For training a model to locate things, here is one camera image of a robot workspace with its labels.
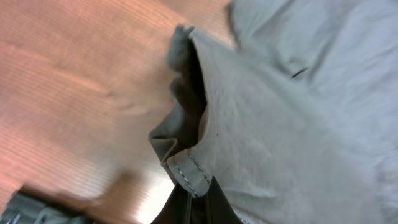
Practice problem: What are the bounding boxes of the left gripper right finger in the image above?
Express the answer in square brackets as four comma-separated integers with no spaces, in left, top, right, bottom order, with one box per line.
[205,177,242,224]

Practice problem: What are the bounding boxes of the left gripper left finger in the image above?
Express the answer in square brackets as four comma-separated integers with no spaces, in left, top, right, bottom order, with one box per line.
[151,184,192,224]

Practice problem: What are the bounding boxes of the grey shorts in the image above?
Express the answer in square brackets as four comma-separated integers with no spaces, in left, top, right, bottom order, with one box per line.
[149,0,397,223]

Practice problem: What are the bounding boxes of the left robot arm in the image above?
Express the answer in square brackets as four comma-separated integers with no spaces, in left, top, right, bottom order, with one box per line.
[1,178,243,224]

